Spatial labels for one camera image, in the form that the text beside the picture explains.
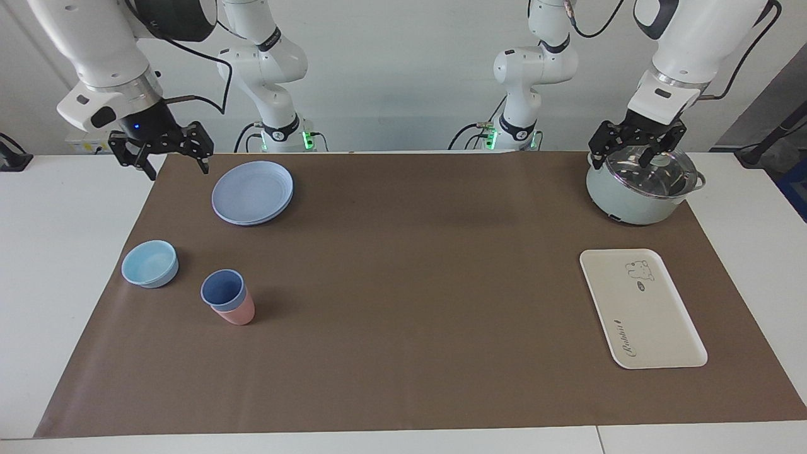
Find cream rabbit print tray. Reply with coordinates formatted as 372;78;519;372
579;248;708;370

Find brown table mat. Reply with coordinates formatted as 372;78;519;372
33;151;807;439

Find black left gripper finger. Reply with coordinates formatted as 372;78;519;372
588;123;631;171
640;126;688;166

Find black base cable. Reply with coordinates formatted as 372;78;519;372
449;95;508;151
235;123;262;153

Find pink plastic cup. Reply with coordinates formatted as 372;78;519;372
209;287;256;326

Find black desk clamp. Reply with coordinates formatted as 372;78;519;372
0;132;33;172

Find black stand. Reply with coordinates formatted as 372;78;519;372
734;101;807;168

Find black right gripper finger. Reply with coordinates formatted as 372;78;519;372
180;121;215;175
108;131;157;182

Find blue plastic cup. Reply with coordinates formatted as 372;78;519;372
200;269;248;311

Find pale green cooking pot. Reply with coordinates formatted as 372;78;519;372
586;149;707;226

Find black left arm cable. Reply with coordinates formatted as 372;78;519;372
564;0;782;100

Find light blue bowl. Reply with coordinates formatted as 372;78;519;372
121;240;180;289

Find blue crate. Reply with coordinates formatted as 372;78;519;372
777;158;807;223

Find white wall socket box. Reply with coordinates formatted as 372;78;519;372
65;129;117;154

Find lavender blue plate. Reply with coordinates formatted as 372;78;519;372
218;183;295;226
211;160;294;224

